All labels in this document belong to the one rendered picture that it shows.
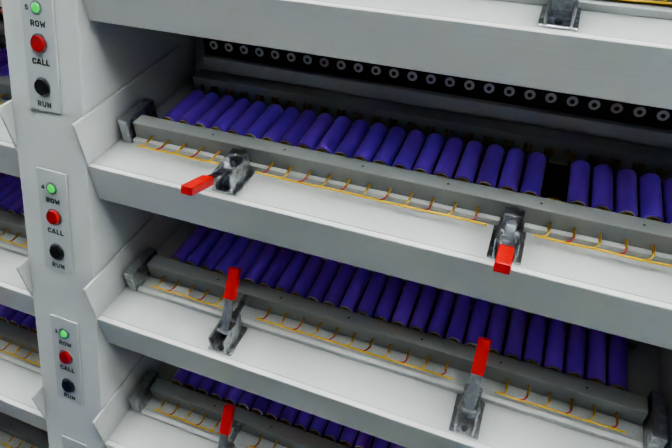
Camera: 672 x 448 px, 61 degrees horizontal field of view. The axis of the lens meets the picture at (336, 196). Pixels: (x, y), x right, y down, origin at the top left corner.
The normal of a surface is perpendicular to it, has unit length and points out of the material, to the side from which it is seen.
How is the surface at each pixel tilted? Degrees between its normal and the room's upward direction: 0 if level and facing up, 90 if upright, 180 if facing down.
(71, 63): 90
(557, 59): 109
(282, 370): 19
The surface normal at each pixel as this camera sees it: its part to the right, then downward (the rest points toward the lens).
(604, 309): -0.36, 0.60
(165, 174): -0.02, -0.77
